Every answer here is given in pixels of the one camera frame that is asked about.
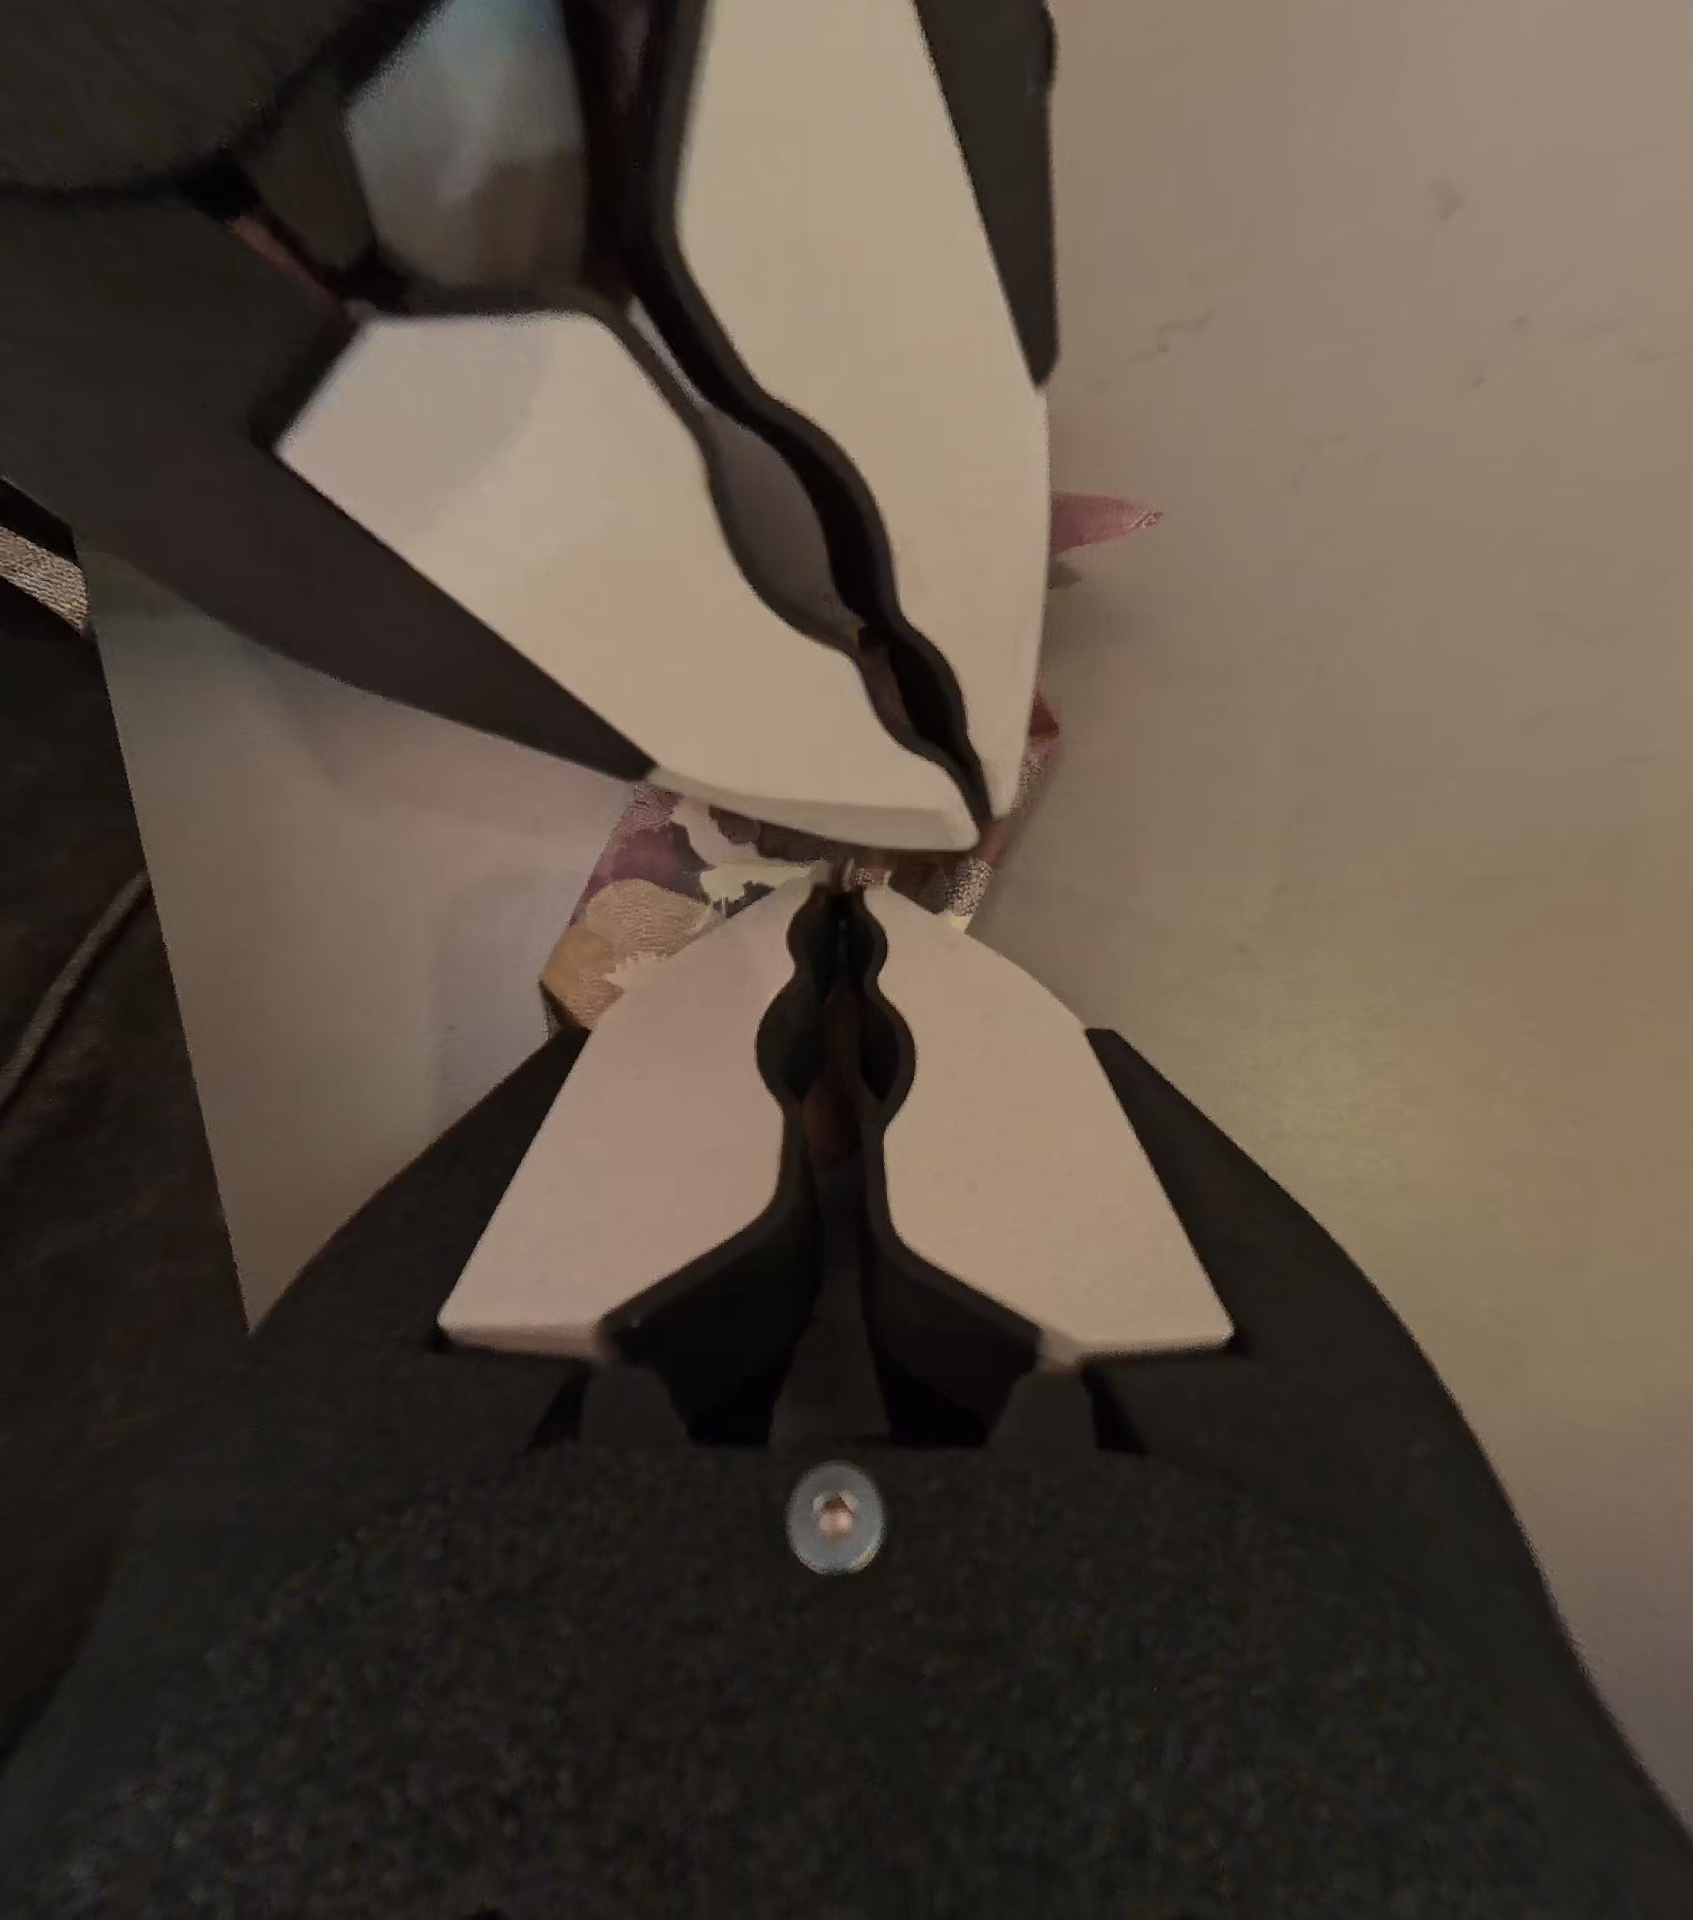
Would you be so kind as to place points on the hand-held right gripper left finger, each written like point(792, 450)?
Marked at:
point(651, 1185)

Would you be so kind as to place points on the crane patterned origami paper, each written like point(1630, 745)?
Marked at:
point(637, 931)

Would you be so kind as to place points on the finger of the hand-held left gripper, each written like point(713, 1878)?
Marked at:
point(547, 540)
point(877, 271)

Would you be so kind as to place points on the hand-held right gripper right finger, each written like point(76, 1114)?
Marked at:
point(1027, 1185)

